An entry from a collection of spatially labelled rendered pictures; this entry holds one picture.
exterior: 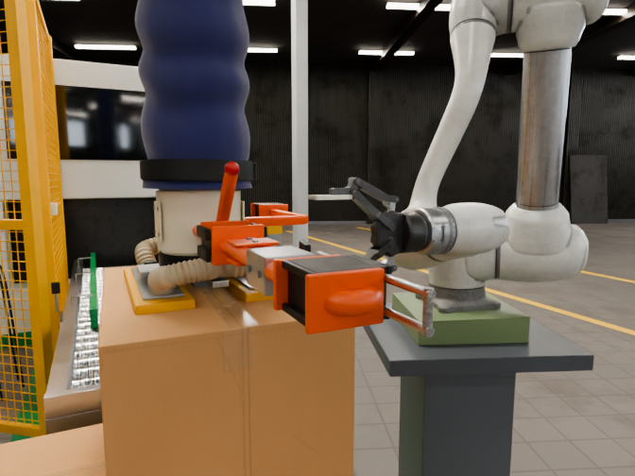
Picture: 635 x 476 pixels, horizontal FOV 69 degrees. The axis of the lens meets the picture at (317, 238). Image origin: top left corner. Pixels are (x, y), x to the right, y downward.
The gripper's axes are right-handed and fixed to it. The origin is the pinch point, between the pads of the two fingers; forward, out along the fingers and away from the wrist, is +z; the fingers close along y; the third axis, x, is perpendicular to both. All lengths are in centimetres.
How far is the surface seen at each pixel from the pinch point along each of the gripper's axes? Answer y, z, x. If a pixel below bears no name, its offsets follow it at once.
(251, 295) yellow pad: 11.5, 8.2, 11.2
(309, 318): 1.4, 17.9, -36.1
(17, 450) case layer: 53, 53, 51
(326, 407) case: 28.9, -0.3, -2.9
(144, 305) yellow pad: 11.3, 26.9, 11.2
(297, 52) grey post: -127, -143, 346
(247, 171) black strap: -11.3, 6.0, 20.0
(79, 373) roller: 53, 41, 93
